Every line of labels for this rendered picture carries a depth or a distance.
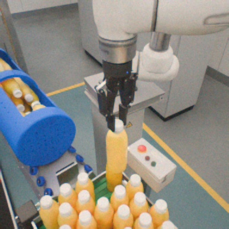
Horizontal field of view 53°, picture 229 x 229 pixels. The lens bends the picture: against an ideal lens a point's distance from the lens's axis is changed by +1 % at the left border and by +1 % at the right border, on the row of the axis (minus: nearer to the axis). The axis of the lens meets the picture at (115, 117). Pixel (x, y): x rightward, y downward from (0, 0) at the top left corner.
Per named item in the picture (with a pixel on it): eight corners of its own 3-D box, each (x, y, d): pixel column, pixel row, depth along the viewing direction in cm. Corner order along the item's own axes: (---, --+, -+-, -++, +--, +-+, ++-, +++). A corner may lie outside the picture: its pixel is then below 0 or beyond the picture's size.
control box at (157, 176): (141, 151, 111) (142, 136, 104) (173, 180, 99) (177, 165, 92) (124, 162, 106) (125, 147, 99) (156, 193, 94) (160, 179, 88)
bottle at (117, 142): (130, 165, 85) (133, 126, 72) (117, 178, 81) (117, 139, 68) (116, 154, 89) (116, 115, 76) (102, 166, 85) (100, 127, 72)
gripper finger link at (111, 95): (121, 81, 59) (116, 81, 58) (114, 117, 65) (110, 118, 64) (111, 74, 61) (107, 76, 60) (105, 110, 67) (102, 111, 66)
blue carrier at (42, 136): (14, 79, 170) (5, 40, 153) (77, 149, 120) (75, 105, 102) (-29, 89, 155) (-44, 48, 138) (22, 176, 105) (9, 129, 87)
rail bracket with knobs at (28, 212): (41, 208, 100) (36, 195, 93) (48, 221, 96) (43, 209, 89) (18, 222, 96) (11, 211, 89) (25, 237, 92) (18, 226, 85)
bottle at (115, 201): (108, 211, 99) (107, 185, 86) (124, 207, 101) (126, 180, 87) (113, 228, 94) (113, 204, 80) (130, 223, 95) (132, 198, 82)
